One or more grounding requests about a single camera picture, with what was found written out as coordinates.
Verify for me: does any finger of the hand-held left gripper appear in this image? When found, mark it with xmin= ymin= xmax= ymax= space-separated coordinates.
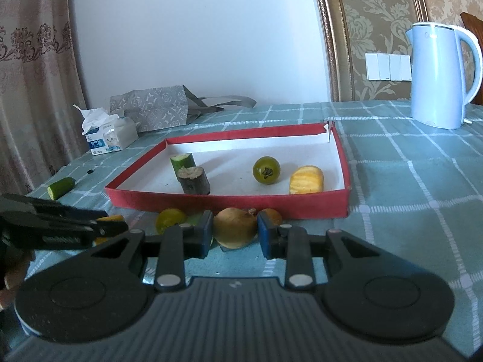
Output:
xmin=23 ymin=219 xmax=130 ymax=251
xmin=0 ymin=193 xmax=109 ymax=222

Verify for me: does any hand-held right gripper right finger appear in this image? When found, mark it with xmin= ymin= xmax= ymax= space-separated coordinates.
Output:
xmin=257 ymin=214 xmax=382 ymax=292

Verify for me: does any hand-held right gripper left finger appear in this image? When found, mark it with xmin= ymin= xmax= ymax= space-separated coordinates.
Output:
xmin=91 ymin=210 xmax=215 ymax=292

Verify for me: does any yellow pepper piece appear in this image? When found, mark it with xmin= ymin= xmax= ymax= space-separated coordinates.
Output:
xmin=94 ymin=214 xmax=125 ymax=246

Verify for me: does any tan round fruit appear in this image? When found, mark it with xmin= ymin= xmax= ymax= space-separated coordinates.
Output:
xmin=213 ymin=207 xmax=259 ymax=250

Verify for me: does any dark sugarcane piece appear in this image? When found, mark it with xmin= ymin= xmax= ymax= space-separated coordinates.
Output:
xmin=177 ymin=166 xmax=211 ymax=196

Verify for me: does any green persimmon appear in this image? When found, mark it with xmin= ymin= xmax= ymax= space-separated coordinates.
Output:
xmin=253 ymin=156 xmax=282 ymax=186
xmin=156 ymin=208 xmax=188 ymax=234

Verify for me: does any yellow ridged fruit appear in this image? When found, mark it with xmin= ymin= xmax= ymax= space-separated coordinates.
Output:
xmin=289 ymin=165 xmax=325 ymax=195

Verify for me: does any red cardboard tray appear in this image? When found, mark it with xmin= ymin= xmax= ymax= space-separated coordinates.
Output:
xmin=105 ymin=121 xmax=352 ymax=220

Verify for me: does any dark green cucumber piece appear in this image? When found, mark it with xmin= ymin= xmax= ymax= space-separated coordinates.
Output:
xmin=170 ymin=152 xmax=197 ymax=182

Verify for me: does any person's left hand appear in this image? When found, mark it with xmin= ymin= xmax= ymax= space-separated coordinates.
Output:
xmin=0 ymin=251 xmax=35 ymax=310

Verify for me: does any bright green cucumber piece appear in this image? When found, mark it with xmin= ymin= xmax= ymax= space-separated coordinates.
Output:
xmin=47 ymin=177 xmax=75 ymax=201

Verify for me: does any orange tangerine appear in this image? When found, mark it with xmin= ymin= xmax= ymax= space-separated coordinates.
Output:
xmin=260 ymin=208 xmax=283 ymax=227

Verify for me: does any white tissue pack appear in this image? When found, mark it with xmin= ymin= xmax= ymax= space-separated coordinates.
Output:
xmin=73 ymin=104 xmax=139 ymax=157

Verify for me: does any beige patterned curtain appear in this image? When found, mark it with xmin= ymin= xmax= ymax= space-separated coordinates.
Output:
xmin=0 ymin=0 xmax=90 ymax=197

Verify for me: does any grey patterned gift bag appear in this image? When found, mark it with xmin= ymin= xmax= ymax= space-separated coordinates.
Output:
xmin=110 ymin=85 xmax=257 ymax=134

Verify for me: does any green checked tablecloth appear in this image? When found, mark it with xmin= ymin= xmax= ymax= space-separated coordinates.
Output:
xmin=0 ymin=100 xmax=483 ymax=362

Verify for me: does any light blue electric kettle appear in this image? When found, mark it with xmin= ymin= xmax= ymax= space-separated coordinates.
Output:
xmin=405 ymin=21 xmax=483 ymax=130

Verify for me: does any wooden headboard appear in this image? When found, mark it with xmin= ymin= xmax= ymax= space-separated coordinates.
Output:
xmin=460 ymin=12 xmax=483 ymax=105

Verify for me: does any white wall switch panel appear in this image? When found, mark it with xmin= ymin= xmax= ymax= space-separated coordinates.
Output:
xmin=365 ymin=53 xmax=412 ymax=81

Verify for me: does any gold wall frame moulding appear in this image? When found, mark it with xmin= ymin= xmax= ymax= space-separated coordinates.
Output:
xmin=309 ymin=0 xmax=431 ymax=102

